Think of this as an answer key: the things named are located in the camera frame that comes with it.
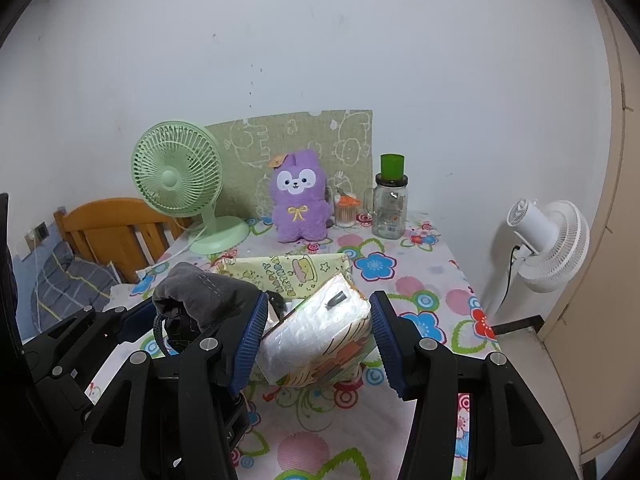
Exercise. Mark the yellow cartoon fabric storage box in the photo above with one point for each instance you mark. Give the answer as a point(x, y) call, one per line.
point(285, 270)

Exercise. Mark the purple plush toy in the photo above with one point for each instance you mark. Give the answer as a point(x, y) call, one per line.
point(300, 220)

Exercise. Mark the plaid blanket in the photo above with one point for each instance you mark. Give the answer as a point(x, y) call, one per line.
point(75, 280)

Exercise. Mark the wall socket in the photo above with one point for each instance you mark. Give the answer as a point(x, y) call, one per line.
point(40, 232)

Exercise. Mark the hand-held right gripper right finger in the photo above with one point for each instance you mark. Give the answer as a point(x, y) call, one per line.
point(387, 345)

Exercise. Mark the white fan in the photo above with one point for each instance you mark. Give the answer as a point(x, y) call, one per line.
point(560, 245)

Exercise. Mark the green desk fan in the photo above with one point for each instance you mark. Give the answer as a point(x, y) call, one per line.
point(170, 180)

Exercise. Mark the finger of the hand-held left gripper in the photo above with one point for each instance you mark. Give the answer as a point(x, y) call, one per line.
point(177, 332)
point(135, 321)

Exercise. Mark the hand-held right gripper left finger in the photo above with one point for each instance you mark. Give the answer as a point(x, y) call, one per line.
point(250, 340)

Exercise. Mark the glass mason jar mug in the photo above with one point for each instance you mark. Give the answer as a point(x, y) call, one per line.
point(387, 215)

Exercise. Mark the black plastic bag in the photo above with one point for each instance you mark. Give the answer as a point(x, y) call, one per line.
point(280, 306)

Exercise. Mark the grey white fleece cloth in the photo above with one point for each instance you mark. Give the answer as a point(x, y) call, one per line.
point(205, 290)

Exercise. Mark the beige door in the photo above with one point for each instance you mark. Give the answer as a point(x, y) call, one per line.
point(605, 260)

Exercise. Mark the printed tissue pack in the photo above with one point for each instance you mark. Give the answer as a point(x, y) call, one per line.
point(310, 330)

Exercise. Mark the wooden bed headboard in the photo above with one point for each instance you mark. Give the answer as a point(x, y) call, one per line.
point(100, 220)

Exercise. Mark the green plastic cup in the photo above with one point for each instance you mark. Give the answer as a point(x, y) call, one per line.
point(392, 166)

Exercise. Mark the cotton swab container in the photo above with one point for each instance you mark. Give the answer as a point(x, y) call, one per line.
point(345, 216)

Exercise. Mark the green cartoon printed board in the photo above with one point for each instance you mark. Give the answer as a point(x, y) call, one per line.
point(310, 135)

